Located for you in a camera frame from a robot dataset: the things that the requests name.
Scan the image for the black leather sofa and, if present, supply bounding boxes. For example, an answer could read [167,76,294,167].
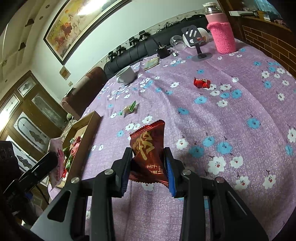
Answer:
[103,15,208,79]

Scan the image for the small red candy packet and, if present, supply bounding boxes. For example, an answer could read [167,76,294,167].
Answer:
[193,78,211,88]

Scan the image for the purple floral tablecloth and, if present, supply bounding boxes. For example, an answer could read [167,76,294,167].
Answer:
[47,38,296,241]

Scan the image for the clear plastic cup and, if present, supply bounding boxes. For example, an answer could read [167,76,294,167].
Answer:
[170,35,187,51]

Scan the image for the white mug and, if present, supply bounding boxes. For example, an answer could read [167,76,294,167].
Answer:
[115,66,136,85]

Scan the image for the brown armchair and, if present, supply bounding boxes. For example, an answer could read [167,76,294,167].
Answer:
[61,66,107,120]

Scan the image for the framed horse painting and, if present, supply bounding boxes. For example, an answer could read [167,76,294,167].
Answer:
[43,0,129,65]

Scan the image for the grey phone stand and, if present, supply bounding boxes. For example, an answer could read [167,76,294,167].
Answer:
[182,25,213,62]

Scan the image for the small green booklet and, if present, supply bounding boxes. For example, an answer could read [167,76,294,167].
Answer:
[143,57,160,71]

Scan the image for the pink snack packet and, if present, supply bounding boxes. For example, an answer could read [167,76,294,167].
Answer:
[48,137,64,189]

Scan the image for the green candy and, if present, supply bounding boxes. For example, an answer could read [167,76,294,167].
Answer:
[118,101,138,116]

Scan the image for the cardboard tray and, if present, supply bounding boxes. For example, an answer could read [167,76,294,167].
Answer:
[57,111,101,188]

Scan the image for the pink knitted bottle sleeve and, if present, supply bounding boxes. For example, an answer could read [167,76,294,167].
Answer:
[207,22,236,54]

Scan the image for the white jar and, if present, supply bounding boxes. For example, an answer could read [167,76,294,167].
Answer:
[183,28,210,48]

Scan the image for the dark red triangular snack packet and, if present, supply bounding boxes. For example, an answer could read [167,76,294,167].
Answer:
[129,120,169,187]

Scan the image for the small black container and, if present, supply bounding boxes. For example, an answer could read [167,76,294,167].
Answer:
[156,44,171,59]

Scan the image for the wooden glass door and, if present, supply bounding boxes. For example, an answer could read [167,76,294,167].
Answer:
[1,71,68,172]

